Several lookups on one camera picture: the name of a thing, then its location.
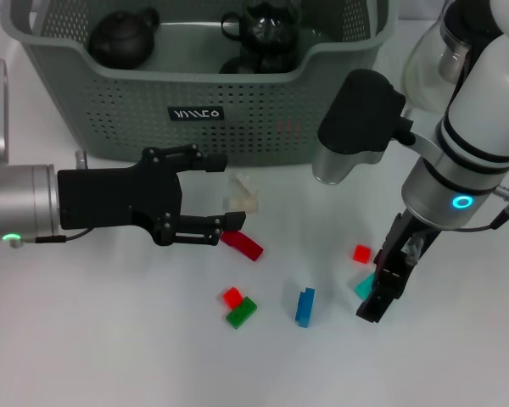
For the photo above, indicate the small red toy block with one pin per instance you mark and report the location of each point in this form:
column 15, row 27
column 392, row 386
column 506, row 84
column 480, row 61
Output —
column 361, row 254
column 231, row 297

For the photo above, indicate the blue toy block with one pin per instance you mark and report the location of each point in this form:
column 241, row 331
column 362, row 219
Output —
column 304, row 307

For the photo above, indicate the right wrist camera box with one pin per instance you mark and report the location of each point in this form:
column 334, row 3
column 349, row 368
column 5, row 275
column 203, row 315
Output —
column 356, row 123

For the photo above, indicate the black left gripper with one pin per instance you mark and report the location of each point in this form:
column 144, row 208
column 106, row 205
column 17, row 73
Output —
column 110, row 197

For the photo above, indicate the teal square toy block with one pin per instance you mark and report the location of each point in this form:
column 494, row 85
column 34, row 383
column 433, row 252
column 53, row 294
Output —
column 365, row 288

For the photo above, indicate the white toy block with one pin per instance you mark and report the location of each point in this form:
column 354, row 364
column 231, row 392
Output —
column 242, row 188
column 242, row 205

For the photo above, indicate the dark clay teapot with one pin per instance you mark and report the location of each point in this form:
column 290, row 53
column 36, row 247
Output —
column 119, row 40

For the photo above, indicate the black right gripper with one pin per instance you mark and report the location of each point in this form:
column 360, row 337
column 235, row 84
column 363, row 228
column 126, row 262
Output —
column 401, row 241

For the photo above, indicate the grey-green perforated storage bin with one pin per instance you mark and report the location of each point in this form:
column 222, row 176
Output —
column 237, row 127

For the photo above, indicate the green rectangular toy block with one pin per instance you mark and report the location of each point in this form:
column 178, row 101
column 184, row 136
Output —
column 239, row 314

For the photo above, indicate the left gripper silver connector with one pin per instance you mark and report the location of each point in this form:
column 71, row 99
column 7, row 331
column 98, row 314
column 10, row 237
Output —
column 81, row 160

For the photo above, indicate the dark red curved block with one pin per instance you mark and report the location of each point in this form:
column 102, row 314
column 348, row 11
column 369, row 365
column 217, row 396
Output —
column 248, row 248

